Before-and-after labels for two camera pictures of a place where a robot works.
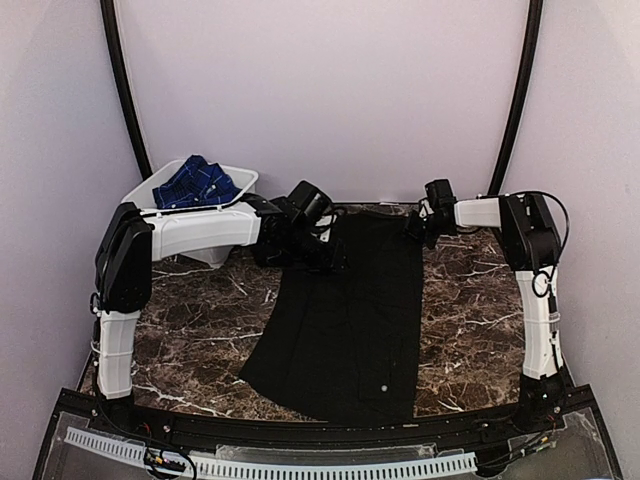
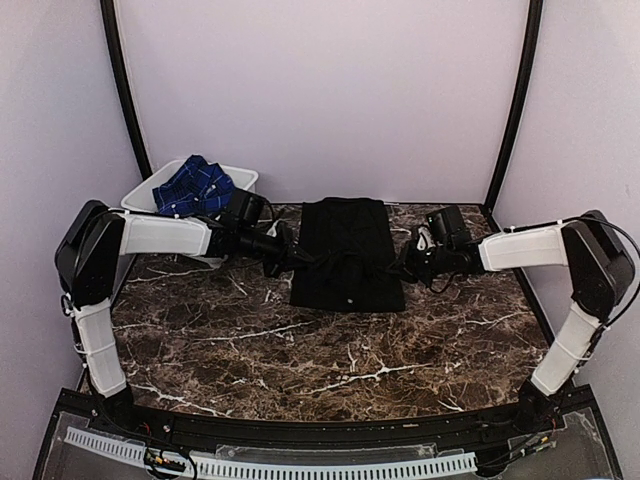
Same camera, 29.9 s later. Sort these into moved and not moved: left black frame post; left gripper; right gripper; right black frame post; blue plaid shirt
Moved: right gripper; left gripper
Not moved: left black frame post; right black frame post; blue plaid shirt
